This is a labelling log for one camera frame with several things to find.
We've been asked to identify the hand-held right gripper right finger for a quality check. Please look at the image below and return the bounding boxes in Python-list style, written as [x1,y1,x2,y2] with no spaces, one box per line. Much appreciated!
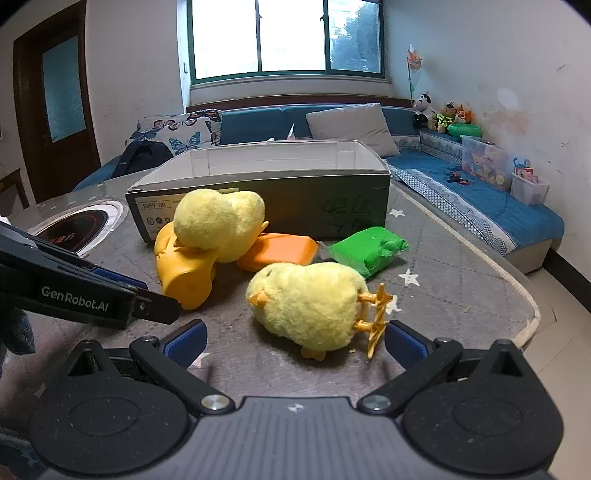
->
[358,320,530,416]

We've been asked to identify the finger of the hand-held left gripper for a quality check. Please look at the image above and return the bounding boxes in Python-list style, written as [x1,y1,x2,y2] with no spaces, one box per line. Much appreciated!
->
[134,290,181,325]
[93,266,149,291]

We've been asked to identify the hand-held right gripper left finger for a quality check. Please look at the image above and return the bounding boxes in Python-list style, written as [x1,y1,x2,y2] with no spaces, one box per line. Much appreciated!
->
[58,320,236,418]

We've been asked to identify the yellow plastic duck toy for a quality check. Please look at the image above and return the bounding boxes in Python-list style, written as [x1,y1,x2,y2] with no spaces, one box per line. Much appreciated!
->
[154,220,220,311]

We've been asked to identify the green clay pack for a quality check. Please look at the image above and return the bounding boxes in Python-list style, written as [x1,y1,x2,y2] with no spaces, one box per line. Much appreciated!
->
[329,226,411,278]

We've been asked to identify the yellow plush chick orange feet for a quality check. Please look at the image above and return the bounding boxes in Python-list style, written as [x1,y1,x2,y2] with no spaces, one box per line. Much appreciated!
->
[246,262,400,361]

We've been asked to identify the orange clay pack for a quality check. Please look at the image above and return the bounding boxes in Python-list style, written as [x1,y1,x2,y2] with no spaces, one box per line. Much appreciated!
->
[237,233,319,272]

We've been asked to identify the grey cardboard box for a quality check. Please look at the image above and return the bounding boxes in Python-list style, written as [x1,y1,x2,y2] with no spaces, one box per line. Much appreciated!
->
[126,140,392,244]

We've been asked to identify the black round induction cooker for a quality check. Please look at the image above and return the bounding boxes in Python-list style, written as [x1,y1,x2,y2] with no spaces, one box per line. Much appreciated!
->
[28,199,127,257]

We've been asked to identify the grey star-print table mat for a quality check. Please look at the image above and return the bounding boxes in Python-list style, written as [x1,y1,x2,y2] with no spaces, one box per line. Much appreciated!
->
[0,178,542,462]

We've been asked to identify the black backpack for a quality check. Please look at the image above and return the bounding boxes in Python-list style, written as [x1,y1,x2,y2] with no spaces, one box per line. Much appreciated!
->
[112,140,174,178]

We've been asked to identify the butterfly print pillow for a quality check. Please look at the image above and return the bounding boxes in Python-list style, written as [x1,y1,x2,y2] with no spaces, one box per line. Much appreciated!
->
[127,109,222,158]

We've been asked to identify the blue sofa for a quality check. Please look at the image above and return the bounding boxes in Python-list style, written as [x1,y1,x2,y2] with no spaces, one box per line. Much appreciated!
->
[74,104,566,273]

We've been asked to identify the brown wooden door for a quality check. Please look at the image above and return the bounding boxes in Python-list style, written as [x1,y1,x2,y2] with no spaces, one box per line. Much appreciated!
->
[13,0,102,204]

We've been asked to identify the small clear toy box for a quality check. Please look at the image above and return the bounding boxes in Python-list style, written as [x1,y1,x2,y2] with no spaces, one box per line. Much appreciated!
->
[510,167,550,205]

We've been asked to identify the clear storage box with toys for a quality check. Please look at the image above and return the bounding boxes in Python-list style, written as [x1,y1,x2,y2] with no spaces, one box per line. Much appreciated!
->
[461,135,513,192]

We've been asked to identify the green plastic bowl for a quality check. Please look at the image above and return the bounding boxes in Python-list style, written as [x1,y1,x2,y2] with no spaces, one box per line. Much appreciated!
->
[448,122,483,141]

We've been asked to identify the grey pillow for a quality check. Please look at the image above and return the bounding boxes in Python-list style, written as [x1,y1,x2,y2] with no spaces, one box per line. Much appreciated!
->
[306,103,400,158]

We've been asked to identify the yellow-green striped plush toy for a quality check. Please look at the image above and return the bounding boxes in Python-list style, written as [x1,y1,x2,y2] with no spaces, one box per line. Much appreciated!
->
[431,104,458,134]

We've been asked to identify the black and white cow plush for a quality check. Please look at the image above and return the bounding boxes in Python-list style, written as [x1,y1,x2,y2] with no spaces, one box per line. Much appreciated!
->
[412,91,432,130]

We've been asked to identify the colourful pinwheel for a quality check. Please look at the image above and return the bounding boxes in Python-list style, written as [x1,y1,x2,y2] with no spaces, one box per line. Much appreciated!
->
[405,44,423,100]

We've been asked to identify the green-framed window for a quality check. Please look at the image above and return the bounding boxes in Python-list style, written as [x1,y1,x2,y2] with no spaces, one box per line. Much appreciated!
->
[187,0,386,85]

